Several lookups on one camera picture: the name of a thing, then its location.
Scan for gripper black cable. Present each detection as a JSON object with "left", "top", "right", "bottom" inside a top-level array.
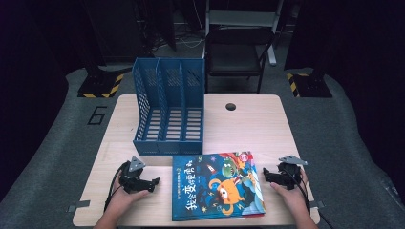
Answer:
[
  {"left": 281, "top": 166, "right": 335, "bottom": 229},
  {"left": 103, "top": 161, "right": 129, "bottom": 213}
]

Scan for person's left hand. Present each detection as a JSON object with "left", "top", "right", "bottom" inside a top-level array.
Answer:
[{"left": 103, "top": 175, "right": 151, "bottom": 220}]

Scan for blue plastic file rack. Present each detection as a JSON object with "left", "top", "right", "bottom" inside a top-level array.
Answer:
[{"left": 132, "top": 56, "right": 205, "bottom": 156}]

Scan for person's right hand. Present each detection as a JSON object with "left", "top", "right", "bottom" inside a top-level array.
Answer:
[{"left": 270, "top": 168, "right": 311, "bottom": 220}]

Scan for black folding chair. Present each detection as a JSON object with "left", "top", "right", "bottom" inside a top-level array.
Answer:
[{"left": 203, "top": 27, "right": 277, "bottom": 95}]

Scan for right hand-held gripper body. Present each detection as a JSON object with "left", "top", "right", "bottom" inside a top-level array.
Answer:
[{"left": 270, "top": 155, "right": 309, "bottom": 191}]

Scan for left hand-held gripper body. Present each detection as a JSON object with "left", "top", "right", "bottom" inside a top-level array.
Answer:
[{"left": 118, "top": 156, "right": 151, "bottom": 195}]

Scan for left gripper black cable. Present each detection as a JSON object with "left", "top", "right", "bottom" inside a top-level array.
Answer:
[{"left": 103, "top": 161, "right": 129, "bottom": 213}]

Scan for black stand base striped edge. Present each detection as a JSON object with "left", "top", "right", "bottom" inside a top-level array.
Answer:
[
  {"left": 286, "top": 72, "right": 333, "bottom": 98},
  {"left": 76, "top": 65, "right": 125, "bottom": 99}
]

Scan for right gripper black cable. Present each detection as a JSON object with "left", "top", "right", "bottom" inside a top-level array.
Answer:
[{"left": 281, "top": 166, "right": 335, "bottom": 229}]

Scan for white floor cable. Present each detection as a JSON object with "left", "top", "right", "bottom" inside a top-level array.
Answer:
[{"left": 176, "top": 30, "right": 205, "bottom": 50}]

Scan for grey metal table bracket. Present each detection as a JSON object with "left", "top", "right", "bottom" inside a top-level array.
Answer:
[
  {"left": 66, "top": 199, "right": 92, "bottom": 214},
  {"left": 309, "top": 199, "right": 326, "bottom": 210}
]

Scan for blue monster picture book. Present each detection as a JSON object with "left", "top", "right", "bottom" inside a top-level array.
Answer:
[{"left": 171, "top": 151, "right": 266, "bottom": 222}]

